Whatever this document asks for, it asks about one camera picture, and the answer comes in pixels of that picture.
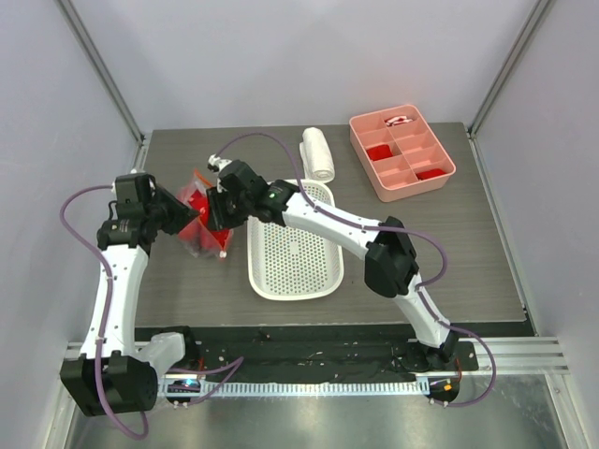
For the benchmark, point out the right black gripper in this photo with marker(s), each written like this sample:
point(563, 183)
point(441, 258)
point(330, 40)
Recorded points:
point(217, 209)

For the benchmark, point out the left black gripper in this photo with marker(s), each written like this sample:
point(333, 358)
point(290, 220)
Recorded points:
point(183, 215)

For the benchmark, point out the clear zip top bag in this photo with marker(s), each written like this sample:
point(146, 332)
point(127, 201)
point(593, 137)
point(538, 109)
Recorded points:
point(197, 238)

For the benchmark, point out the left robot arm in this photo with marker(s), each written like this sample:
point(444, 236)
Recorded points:
point(110, 374)

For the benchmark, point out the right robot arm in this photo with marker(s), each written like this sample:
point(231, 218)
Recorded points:
point(386, 249)

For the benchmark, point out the white perforated plastic basket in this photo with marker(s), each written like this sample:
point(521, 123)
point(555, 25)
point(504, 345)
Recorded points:
point(286, 264)

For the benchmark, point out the rolled white towel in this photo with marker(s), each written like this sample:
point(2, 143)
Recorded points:
point(316, 156)

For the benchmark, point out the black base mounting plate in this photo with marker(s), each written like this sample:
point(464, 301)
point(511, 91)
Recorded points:
point(338, 354)

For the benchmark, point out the red block in tray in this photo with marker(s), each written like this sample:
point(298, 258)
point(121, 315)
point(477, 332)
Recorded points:
point(379, 152)

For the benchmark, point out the pink compartment organizer tray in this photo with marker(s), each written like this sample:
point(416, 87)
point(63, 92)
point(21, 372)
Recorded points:
point(415, 148)

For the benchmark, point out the red white item in tray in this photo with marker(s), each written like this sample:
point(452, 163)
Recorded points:
point(397, 120)

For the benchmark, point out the red block tray front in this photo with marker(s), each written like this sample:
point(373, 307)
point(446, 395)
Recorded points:
point(430, 174)

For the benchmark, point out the white slotted cable duct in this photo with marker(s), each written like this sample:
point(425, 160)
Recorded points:
point(187, 388)

